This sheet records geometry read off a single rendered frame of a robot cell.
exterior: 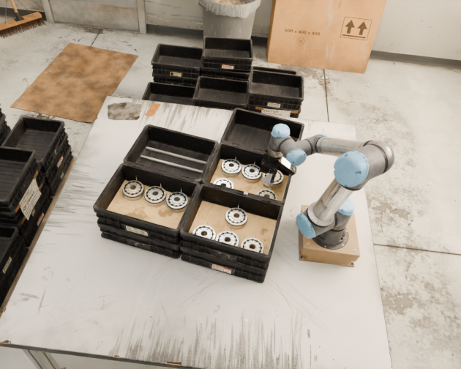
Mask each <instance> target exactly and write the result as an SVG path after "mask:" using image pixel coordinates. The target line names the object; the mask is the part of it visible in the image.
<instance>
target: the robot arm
mask: <svg viewBox="0 0 461 369"><path fill-rule="evenodd" d="M289 135H290V128H289V127H288V126H287V125H285V124H276V125H275V126H274V127H273V130H272V132H271V138H270V142H269V147H268V148H265V151H264V153H263V160H262V163H261V168H260V172H262V173H265V174H268V175H267V177H263V178H262V181H264V182H266V183H268V184H269V187H271V186H272V185H273V183H274V178H275V174H277V170H278V167H281V168H282V169H283V170H285V171H286V172H288V173H289V174H290V175H291V176H293V175H294V174H296V169H297V167H296V166H299V165H301V164H302V163H303V162H304V161H305V160H306V159H307V156H310V155H312V154H316V153H317V154H325V155H329V156H334V157H338V158H337V159H336V161H335V163H334V176H335V178H334V179H333V181H332V182H331V184H330V185H329V186H328V187H327V188H326V190H325V191H324V193H323V194H322V196H321V197H320V198H319V199H318V201H315V202H313V203H311V204H310V205H309V206H308V208H307V210H305V211H304V212H300V213H299V214H297V216H296V223H297V226H298V228H299V230H300V232H301V233H302V234H303V235H304V236H305V237H306V238H309V239H311V238H313V237H316V238H317V239H318V240H319V241H320V242H322V243H324V244H325V245H330V246H335V245H339V244H341V243H342V242H343V241H344V239H345V236H346V225H347V224H348V221H349V220H350V218H351V215H352V214H353V211H354V208H355V206H354V203H353V202H352V200H351V199H350V198H349V196H350V195H351V194H352V193H353V191H358V190H360V189H362V188H363V186H365V185H366V183H368V181H369V180H371V179H372V178H375V177H377V176H380V175H381V174H384V173H386V172H387V171H388V170H390V168H391V167H392V166H393V164H394V151H393V149H392V148H391V147H390V145H388V144H387V143H385V142H382V141H374V140H368V141H366V142H363V141H352V140H345V139H339V138H329V137H328V136H327V135H326V134H323V133H321V134H317V135H314V136H312V137H309V138H305V139H304V140H301V141H297V142H295V141H294V140H293V139H292V138H291V137H290V136H289ZM283 155H284V157H285V158H286V159H285V158H284V157H283Z"/></svg>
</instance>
